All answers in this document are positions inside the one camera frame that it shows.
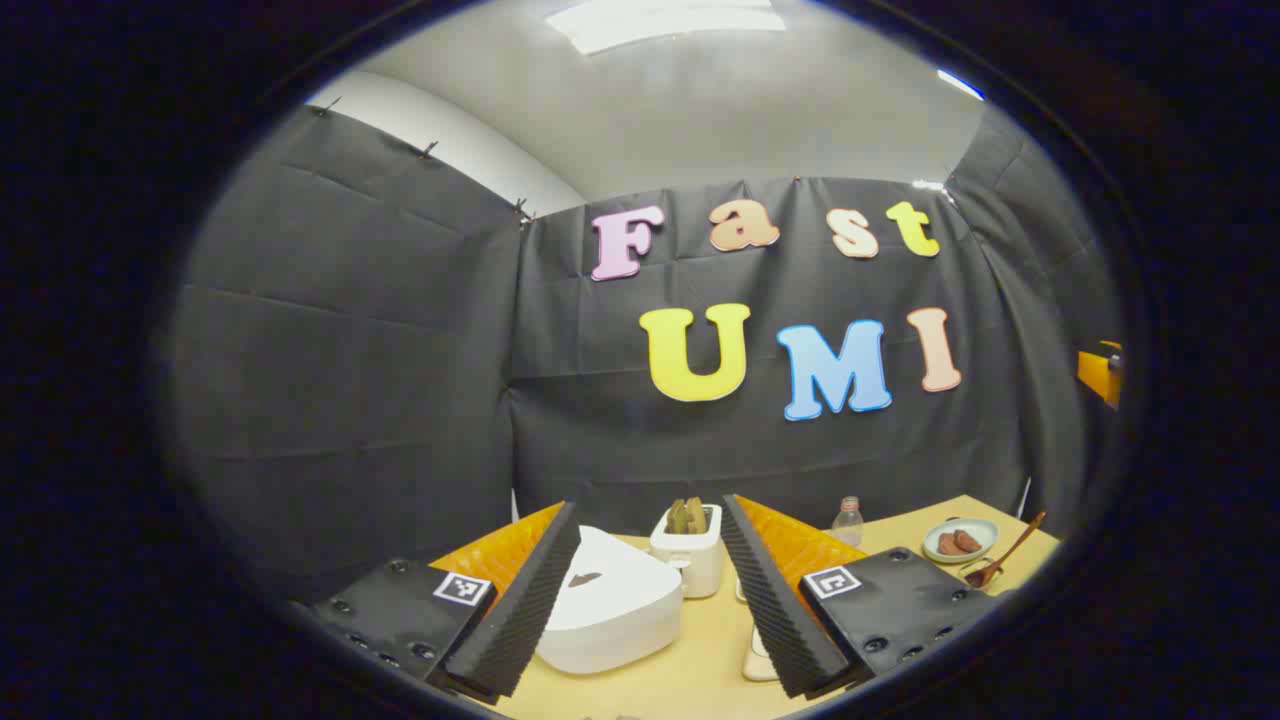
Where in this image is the white divided bean dish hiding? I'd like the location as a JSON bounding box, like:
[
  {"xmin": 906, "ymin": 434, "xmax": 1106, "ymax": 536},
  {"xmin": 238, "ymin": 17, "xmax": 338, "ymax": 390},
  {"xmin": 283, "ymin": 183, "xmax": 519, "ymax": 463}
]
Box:
[{"xmin": 737, "ymin": 580, "xmax": 782, "ymax": 683}]

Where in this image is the white toaster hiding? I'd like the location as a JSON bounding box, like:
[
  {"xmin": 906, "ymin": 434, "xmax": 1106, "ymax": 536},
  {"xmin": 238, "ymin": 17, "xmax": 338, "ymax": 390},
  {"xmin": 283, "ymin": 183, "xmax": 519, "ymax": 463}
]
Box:
[{"xmin": 650, "ymin": 503, "xmax": 725, "ymax": 600}]

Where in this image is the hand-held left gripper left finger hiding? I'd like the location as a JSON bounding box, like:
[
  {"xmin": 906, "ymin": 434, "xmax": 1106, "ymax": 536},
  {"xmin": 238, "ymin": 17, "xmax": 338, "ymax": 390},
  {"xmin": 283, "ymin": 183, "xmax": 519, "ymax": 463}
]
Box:
[{"xmin": 298, "ymin": 501, "xmax": 584, "ymax": 705}]

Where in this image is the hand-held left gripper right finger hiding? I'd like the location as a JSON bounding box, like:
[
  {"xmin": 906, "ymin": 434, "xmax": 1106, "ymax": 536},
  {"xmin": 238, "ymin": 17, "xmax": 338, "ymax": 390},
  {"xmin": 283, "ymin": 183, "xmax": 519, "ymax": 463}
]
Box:
[{"xmin": 720, "ymin": 493, "xmax": 1006, "ymax": 700}]

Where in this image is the white rice cooker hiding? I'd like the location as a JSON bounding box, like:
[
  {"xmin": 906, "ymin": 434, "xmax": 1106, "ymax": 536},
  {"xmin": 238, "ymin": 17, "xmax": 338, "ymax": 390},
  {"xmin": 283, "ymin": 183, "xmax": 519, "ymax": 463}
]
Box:
[{"xmin": 535, "ymin": 525, "xmax": 685, "ymax": 676}]

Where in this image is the ceiling light panel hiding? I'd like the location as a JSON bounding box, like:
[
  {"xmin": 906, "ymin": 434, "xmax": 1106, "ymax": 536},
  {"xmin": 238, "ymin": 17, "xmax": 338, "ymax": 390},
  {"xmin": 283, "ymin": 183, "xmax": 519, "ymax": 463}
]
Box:
[{"xmin": 545, "ymin": 0, "xmax": 787, "ymax": 56}]

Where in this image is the pale green plate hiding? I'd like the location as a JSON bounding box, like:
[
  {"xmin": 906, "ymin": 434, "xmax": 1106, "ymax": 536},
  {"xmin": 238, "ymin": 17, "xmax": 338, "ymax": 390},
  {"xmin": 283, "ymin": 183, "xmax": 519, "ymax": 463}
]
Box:
[{"xmin": 922, "ymin": 517, "xmax": 999, "ymax": 565}]

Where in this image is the brown wooden spoon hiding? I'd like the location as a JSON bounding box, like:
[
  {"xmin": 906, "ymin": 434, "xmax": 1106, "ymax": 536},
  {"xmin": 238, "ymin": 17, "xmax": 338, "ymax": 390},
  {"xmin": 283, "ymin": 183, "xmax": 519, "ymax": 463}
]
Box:
[{"xmin": 965, "ymin": 512, "xmax": 1047, "ymax": 589}]

